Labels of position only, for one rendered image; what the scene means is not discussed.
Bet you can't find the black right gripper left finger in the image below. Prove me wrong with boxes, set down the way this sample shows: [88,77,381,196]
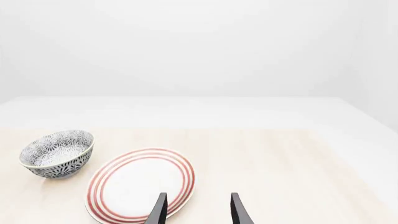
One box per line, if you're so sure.
[144,192,168,224]

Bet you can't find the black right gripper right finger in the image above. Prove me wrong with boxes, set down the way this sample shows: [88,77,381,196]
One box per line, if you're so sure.
[230,192,255,224]

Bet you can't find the white plate with red rings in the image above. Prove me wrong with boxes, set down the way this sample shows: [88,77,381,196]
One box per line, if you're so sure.
[85,147,196,224]

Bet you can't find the black and white patterned bowl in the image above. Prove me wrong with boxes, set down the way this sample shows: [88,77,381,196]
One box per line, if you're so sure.
[19,129,95,180]

